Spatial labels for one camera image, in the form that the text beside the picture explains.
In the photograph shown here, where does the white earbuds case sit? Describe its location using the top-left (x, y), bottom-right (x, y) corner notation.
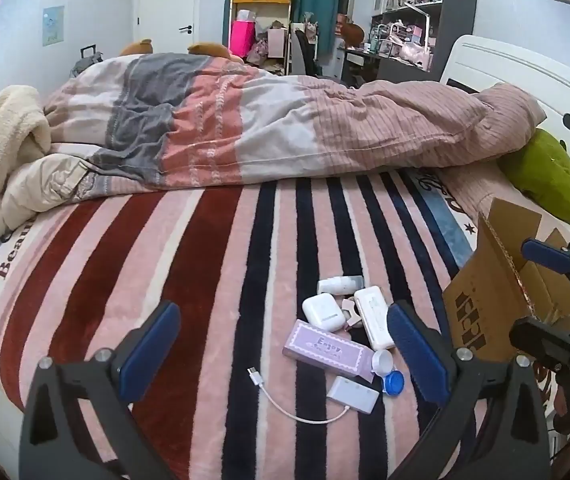
top-left (301, 293), bottom-right (348, 332)

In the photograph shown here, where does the small white bottle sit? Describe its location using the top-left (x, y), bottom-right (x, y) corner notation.
top-left (316, 275), bottom-right (364, 296)

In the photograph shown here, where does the green plush toy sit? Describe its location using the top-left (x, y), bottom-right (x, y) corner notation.
top-left (497, 129), bottom-right (570, 231)

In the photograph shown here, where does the small pink clip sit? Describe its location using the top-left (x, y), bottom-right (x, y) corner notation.
top-left (341, 297), bottom-right (364, 332)

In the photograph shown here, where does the grey suitcase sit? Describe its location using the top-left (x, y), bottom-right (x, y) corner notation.
top-left (69, 45), bottom-right (107, 79)

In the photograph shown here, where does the pink ribbed pillow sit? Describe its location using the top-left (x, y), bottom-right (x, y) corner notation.
top-left (437, 165), bottom-right (518, 243)

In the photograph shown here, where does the black chair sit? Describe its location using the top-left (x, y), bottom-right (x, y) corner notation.
top-left (292, 29), bottom-right (319, 77)

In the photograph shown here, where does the purple carton box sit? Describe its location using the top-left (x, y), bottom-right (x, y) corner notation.
top-left (283, 319), bottom-right (376, 382)

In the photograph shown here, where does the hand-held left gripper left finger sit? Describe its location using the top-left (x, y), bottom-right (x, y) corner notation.
top-left (19, 301), bottom-right (182, 480)

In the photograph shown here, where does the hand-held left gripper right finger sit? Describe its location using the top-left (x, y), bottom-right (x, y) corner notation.
top-left (387, 301), bottom-right (550, 480)

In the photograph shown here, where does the cluttered desk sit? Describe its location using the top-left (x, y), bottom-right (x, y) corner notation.
top-left (335, 44), bottom-right (436, 83)

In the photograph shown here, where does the bright pink bag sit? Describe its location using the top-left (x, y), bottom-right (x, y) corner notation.
top-left (230, 20), bottom-right (257, 59)

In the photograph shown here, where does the brown cardboard box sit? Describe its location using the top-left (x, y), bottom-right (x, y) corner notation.
top-left (442, 197), bottom-right (570, 363)

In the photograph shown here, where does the blue wall poster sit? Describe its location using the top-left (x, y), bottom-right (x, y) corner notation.
top-left (42, 5), bottom-right (65, 47)

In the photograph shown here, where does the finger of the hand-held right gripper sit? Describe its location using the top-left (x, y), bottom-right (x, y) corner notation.
top-left (521, 238), bottom-right (570, 312)
top-left (509, 311), bottom-right (570, 362)

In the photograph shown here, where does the white and blue lens case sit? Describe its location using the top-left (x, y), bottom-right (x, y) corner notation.
top-left (370, 349), bottom-right (406, 397)

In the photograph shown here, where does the white headboard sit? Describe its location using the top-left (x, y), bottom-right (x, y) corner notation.
top-left (440, 35), bottom-right (570, 271)

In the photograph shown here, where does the striped pink blanket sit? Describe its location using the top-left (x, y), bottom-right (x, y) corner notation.
top-left (0, 167), bottom-right (570, 480)

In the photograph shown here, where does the brown round bag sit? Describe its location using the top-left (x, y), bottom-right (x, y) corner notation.
top-left (339, 21), bottom-right (367, 50)

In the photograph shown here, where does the pink and grey duvet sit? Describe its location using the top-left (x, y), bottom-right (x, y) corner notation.
top-left (0, 52), bottom-right (548, 238)

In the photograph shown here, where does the white rectangular case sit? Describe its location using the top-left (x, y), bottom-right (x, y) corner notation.
top-left (353, 285), bottom-right (397, 351)

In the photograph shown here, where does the white door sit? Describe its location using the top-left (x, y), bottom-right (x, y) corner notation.
top-left (134, 0), bottom-right (201, 56)

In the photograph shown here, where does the cream fleece blanket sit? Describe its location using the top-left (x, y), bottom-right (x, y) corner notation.
top-left (0, 85), bottom-right (53, 243)

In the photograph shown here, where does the white desk lamp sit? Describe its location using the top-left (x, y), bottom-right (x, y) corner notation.
top-left (404, 1), bottom-right (434, 52)

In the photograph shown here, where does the yellow shelf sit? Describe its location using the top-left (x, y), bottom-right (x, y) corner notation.
top-left (228, 0), bottom-right (294, 75)

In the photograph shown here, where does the white adapter with cable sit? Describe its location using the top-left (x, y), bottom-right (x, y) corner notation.
top-left (247, 366), bottom-right (381, 425)

